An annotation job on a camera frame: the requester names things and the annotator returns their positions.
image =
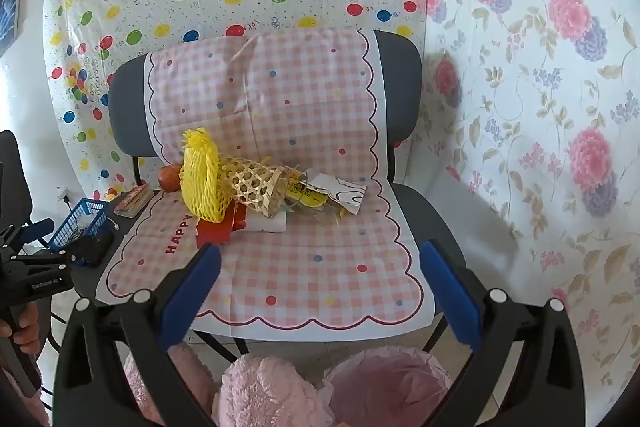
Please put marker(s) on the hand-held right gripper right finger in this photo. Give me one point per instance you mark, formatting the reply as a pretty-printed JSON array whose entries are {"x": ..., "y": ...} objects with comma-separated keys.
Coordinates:
[{"x": 450, "y": 297}]

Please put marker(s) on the orange fruit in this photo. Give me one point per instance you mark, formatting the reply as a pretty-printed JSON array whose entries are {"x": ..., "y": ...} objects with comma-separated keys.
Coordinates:
[{"x": 169, "y": 179}]

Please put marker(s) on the yellow foam fruit net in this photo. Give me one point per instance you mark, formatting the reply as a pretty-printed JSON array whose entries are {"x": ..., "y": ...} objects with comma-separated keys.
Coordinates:
[{"x": 200, "y": 187}]

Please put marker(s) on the woven bamboo basket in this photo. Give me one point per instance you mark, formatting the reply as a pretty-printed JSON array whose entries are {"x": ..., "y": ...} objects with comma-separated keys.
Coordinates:
[{"x": 255, "y": 187}]

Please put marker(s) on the red wrapper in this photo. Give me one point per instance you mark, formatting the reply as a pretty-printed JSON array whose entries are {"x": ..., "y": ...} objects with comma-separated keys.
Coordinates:
[{"x": 215, "y": 232}]

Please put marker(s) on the blue plastic basket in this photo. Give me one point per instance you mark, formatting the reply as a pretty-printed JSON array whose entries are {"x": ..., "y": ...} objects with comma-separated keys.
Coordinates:
[{"x": 75, "y": 222}]

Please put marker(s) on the trash bin with pink bag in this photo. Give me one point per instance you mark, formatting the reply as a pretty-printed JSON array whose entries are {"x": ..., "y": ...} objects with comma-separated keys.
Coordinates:
[{"x": 385, "y": 392}]

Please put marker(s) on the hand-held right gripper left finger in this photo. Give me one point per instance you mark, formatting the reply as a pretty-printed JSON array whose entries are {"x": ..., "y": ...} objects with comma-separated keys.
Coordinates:
[{"x": 192, "y": 292}]

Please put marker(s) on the pink checked cloth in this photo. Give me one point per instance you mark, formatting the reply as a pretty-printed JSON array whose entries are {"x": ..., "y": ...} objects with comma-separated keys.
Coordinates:
[{"x": 300, "y": 107}]

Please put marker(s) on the white paper bag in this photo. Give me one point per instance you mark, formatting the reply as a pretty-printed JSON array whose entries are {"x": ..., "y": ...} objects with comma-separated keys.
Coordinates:
[{"x": 342, "y": 192}]

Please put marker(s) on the white foam block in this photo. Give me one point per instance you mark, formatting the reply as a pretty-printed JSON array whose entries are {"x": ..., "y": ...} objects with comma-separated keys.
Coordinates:
[{"x": 267, "y": 223}]

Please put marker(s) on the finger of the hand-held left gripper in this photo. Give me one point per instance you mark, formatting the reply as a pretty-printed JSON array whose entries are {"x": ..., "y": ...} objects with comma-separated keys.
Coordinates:
[
  {"x": 90, "y": 247},
  {"x": 37, "y": 228}
]

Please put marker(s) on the floral printed sheet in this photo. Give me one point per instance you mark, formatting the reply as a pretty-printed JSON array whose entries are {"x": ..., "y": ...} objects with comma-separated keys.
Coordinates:
[{"x": 525, "y": 107}]

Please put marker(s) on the white wall plug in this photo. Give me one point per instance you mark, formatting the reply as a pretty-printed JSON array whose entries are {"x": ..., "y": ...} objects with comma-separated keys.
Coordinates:
[{"x": 62, "y": 196}]

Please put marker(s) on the grey office chair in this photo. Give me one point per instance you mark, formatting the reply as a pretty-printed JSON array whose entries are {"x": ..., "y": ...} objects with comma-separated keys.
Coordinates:
[{"x": 400, "y": 82}]

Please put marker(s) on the person's left hand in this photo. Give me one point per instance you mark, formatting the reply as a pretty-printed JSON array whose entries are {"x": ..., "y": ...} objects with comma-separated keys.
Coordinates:
[{"x": 27, "y": 324}]

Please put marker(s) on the yellow snack packet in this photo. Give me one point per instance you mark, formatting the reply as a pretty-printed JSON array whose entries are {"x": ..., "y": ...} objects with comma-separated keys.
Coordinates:
[{"x": 305, "y": 197}]

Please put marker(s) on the dark wall poster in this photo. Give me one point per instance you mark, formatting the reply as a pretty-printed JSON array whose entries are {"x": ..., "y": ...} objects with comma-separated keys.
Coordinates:
[{"x": 10, "y": 7}]

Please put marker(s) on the pink fluffy pants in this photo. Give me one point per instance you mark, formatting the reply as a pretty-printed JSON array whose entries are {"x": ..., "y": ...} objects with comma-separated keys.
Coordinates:
[{"x": 270, "y": 392}]

